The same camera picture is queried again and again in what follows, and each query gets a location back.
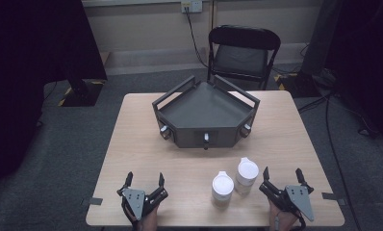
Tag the black folding chair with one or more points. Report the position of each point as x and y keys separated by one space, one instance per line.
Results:
x=242 y=54

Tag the white-lidded jar brown contents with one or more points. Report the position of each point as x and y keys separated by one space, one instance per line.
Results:
x=222 y=187

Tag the white wall socket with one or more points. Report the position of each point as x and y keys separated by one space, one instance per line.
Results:
x=191 y=5

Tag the black stand base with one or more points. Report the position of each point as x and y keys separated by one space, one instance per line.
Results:
x=82 y=93

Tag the grey tape strip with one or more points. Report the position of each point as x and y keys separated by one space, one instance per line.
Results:
x=96 y=201
x=332 y=196

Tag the dark grey corner rack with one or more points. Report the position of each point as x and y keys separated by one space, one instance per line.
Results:
x=205 y=112

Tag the person's left hand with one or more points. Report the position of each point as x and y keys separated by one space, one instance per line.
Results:
x=148 y=219

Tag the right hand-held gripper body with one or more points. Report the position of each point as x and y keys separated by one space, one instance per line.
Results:
x=295 y=198

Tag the person's right hand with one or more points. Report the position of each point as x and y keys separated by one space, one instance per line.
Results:
x=282 y=219

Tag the white-lidded jar pale contents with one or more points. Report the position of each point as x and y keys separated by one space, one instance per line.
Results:
x=246 y=174

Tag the grey stand with base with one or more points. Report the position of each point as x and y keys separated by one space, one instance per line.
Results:
x=318 y=41

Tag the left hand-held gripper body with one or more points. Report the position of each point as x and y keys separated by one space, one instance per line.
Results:
x=136 y=199

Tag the black curtain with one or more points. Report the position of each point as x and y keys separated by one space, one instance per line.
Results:
x=366 y=57
x=26 y=80

